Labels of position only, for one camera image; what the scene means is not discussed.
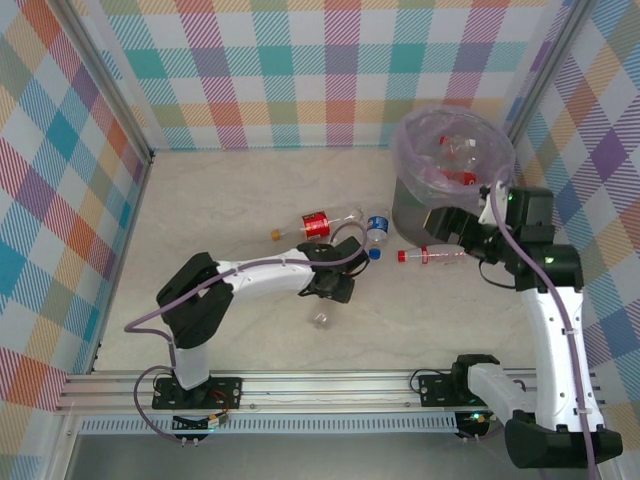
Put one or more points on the grey round waste bin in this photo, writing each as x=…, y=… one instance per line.
x=407, y=220

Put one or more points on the slim clear bottle printed label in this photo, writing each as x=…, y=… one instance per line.
x=425, y=255

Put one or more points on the clear bottle blue label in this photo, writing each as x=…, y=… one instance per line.
x=378, y=225

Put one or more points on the yellow cap red label bottle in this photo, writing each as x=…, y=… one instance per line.
x=315, y=225

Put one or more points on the purple-lined trash bin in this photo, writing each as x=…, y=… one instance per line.
x=415, y=150

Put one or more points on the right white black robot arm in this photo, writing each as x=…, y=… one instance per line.
x=550, y=350

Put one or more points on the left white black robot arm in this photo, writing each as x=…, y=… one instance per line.
x=195, y=300

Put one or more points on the black connector board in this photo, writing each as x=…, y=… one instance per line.
x=475, y=417
x=210, y=422

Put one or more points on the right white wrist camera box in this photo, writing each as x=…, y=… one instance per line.
x=487, y=207

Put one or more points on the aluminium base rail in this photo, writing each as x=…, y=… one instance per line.
x=325, y=392

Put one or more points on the right black mount plate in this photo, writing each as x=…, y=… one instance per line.
x=435, y=390

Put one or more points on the black mount plate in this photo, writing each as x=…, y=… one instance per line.
x=435, y=390
x=225, y=392

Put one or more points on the aluminium frame post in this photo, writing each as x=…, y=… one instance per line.
x=545, y=75
x=113, y=85

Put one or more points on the left black mount plate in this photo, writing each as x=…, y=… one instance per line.
x=225, y=392

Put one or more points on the aluminium side rail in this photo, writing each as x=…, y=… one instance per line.
x=136, y=215

